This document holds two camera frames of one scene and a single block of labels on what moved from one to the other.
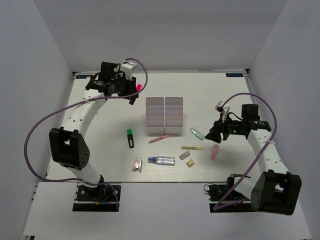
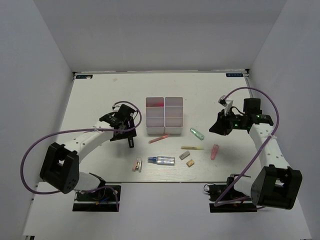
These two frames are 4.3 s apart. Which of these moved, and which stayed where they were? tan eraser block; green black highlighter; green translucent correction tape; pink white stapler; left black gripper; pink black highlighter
Moved: left black gripper; pink black highlighter
Stayed: green translucent correction tape; tan eraser block; green black highlighter; pink white stapler
